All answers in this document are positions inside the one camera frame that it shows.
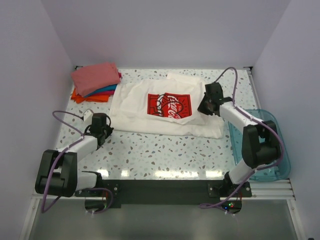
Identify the white t-shirt with red print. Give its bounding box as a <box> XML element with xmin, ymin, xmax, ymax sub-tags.
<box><xmin>109</xmin><ymin>73</ymin><xmax>225</xmax><ymax>139</ymax></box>

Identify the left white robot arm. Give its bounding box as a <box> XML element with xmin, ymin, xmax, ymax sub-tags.
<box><xmin>35</xmin><ymin>113</ymin><xmax>113</xmax><ymax>197</ymax></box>

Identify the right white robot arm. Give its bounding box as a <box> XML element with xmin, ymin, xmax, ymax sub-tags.
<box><xmin>197</xmin><ymin>82</ymin><xmax>285</xmax><ymax>197</ymax></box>

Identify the orange folded t-shirt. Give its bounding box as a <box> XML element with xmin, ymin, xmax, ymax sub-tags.
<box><xmin>70</xmin><ymin>89</ymin><xmax>110</xmax><ymax>104</ymax></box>

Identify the blue folded t-shirt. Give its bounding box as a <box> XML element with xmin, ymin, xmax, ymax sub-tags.
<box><xmin>84</xmin><ymin>83</ymin><xmax>118</xmax><ymax>98</ymax></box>

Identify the pink folded t-shirt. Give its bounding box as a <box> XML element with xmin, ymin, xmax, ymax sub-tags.
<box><xmin>70</xmin><ymin>62</ymin><xmax>121</xmax><ymax>97</ymax></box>

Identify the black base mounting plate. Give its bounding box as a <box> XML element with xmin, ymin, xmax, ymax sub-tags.
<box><xmin>75</xmin><ymin>179</ymin><xmax>253</xmax><ymax>213</ymax></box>

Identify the teal translucent plastic bin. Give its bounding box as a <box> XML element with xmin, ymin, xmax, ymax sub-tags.
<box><xmin>227</xmin><ymin>108</ymin><xmax>292</xmax><ymax>182</ymax></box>

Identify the aluminium frame rail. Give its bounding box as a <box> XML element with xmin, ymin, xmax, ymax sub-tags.
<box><xmin>31</xmin><ymin>177</ymin><xmax>296</xmax><ymax>200</ymax></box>

